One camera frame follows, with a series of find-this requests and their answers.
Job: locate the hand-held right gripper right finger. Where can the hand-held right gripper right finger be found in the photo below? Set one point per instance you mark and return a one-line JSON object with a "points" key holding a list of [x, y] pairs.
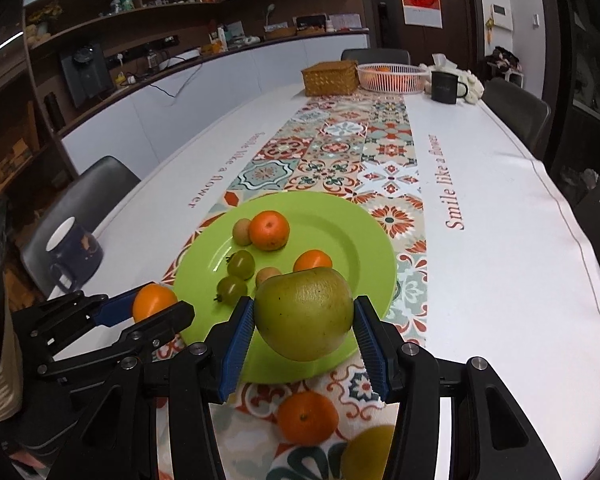
{"points": [[375, 355]]}

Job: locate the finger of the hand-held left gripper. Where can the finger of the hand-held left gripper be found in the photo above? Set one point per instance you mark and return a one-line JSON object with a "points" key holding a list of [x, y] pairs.
{"points": [[160, 325], [112, 307]]}

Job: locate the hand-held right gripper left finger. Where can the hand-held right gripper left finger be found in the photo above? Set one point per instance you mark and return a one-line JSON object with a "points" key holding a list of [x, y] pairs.
{"points": [[235, 350]]}

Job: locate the orange mandarin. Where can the orange mandarin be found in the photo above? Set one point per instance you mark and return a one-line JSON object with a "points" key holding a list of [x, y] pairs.
{"points": [[312, 261], [268, 230], [382, 68], [307, 417], [152, 302]]}

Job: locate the green round fruit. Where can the green round fruit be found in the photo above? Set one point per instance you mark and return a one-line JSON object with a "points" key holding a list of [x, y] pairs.
{"points": [[305, 312]]}

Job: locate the small brown fruit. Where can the small brown fruit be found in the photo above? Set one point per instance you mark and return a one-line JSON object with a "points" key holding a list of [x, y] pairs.
{"points": [[267, 275], [242, 231]]}

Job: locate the green plate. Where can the green plate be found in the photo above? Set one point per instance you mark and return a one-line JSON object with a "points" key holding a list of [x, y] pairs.
{"points": [[330, 220]]}

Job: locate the navy blue mug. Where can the navy blue mug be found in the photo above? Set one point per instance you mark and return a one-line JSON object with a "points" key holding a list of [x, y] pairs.
{"points": [[72, 255]]}

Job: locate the yellow-green round fruit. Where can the yellow-green round fruit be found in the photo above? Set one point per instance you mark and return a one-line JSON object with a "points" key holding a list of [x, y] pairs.
{"points": [[367, 452]]}

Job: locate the dark grey chair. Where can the dark grey chair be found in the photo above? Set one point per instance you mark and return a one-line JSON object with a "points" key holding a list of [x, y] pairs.
{"points": [[517, 110], [375, 55], [75, 200]]}

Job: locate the glass display cabinet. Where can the glass display cabinet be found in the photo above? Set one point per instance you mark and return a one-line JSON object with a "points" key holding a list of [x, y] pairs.
{"points": [[10, 125]]}

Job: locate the patterned table runner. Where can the patterned table runner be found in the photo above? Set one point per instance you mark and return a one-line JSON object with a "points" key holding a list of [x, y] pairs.
{"points": [[390, 160]]}

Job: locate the glass kettle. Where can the glass kettle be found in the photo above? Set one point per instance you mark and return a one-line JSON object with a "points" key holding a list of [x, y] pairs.
{"points": [[152, 60]]}

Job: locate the white counter cabinets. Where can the white counter cabinets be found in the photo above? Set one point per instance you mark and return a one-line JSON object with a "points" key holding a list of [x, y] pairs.
{"points": [[220, 75]]}

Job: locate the white plastic basket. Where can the white plastic basket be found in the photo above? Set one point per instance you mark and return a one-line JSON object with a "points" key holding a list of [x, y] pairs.
{"points": [[391, 80]]}

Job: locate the black mug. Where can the black mug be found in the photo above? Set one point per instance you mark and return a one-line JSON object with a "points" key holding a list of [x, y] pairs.
{"points": [[446, 87]]}

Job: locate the woven wicker box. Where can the woven wicker box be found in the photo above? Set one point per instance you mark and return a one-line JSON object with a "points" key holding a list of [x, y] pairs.
{"points": [[329, 77]]}

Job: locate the white crumpled cloth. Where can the white crumpled cloth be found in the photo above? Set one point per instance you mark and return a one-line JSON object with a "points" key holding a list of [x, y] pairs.
{"points": [[462, 72]]}

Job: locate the yellow flower bouquet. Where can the yellow flower bouquet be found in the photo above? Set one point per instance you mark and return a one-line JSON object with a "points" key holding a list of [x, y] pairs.
{"points": [[45, 12]]}

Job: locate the wicker tray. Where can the wicker tray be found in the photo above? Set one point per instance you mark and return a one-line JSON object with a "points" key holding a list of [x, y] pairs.
{"points": [[280, 31]]}

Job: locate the white stool with bag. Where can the white stool with bag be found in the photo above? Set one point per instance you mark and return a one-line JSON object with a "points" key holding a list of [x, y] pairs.
{"points": [[505, 62]]}

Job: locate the white desk lamp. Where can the white desk lamp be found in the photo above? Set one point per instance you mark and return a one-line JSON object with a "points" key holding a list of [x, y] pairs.
{"points": [[269, 12]]}

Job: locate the black box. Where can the black box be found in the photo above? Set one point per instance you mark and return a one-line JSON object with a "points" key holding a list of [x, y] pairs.
{"points": [[310, 21]]}

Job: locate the white intercom panel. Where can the white intercom panel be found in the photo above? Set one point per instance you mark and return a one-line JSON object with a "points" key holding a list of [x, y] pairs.
{"points": [[500, 16]]}

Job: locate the wooden wall shelf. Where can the wooden wall shelf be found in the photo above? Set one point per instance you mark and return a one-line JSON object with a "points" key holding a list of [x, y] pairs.
{"points": [[130, 15]]}

